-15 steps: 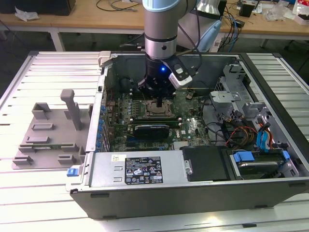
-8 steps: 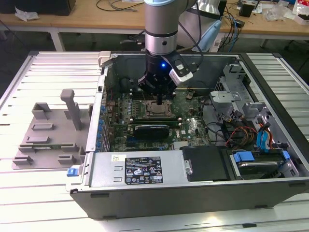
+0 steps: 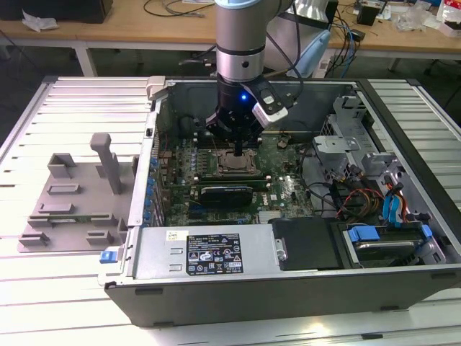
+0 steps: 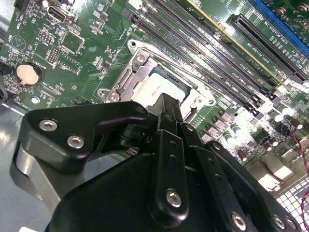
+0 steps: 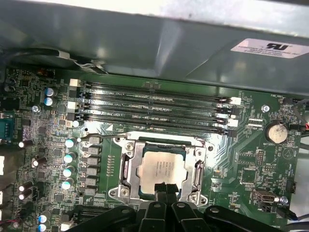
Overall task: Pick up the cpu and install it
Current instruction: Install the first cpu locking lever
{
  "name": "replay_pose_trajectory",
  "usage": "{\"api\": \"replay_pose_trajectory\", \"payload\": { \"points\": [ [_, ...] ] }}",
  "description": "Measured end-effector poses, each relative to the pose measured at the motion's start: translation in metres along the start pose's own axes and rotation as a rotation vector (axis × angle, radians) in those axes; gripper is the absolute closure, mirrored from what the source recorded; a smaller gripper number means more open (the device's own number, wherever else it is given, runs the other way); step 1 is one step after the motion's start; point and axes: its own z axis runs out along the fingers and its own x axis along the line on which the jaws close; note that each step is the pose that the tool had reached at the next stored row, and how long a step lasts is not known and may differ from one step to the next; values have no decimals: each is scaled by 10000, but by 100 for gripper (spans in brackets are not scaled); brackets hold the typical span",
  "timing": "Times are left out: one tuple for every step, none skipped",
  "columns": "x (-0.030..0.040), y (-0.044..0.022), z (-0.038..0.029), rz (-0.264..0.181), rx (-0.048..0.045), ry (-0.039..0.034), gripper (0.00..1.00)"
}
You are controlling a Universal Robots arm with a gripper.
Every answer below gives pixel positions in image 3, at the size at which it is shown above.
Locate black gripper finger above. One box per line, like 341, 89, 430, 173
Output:
238, 124, 264, 157
205, 111, 240, 157

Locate silver CPU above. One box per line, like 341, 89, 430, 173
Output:
222, 154, 250, 172

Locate CPU socket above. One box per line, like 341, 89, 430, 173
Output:
212, 148, 259, 177

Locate black graphics card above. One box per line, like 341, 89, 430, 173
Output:
199, 184, 254, 209

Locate green motherboard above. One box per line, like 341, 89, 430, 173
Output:
154, 133, 314, 226

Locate silver drive cage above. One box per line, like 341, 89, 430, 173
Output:
311, 135, 363, 181

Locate black plastic shroud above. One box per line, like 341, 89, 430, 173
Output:
269, 218, 341, 271

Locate wooden desk white legs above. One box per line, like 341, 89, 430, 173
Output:
0, 0, 461, 76

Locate black printed label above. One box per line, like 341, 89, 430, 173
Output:
186, 232, 245, 277

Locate silver power supply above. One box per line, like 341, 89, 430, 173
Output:
131, 226, 280, 280

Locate hard disk in blue carrier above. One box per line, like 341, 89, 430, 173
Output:
341, 223, 433, 270

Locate grey parts rack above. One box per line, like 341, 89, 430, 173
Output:
17, 133, 140, 253

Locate open black PC case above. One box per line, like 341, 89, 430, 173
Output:
97, 75, 461, 329

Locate green RAM stick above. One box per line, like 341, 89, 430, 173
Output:
30, 214, 111, 221

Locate small black box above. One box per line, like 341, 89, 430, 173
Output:
356, 5, 379, 26

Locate large black box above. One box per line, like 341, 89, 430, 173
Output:
0, 0, 115, 25

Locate clear plastic bags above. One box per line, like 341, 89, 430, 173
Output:
394, 5, 439, 32

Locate crumpled white paper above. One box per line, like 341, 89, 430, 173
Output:
21, 9, 61, 32

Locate white red bag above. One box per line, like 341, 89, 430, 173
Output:
437, 0, 461, 37

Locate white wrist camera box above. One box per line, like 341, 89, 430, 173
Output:
250, 81, 290, 128

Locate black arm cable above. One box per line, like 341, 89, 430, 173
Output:
265, 0, 305, 107

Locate silver latch bracket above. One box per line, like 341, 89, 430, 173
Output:
274, 236, 289, 262

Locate red yellow wire bundle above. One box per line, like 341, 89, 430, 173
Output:
334, 187, 385, 221

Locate blue flat wires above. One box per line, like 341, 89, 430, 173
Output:
382, 190, 404, 228

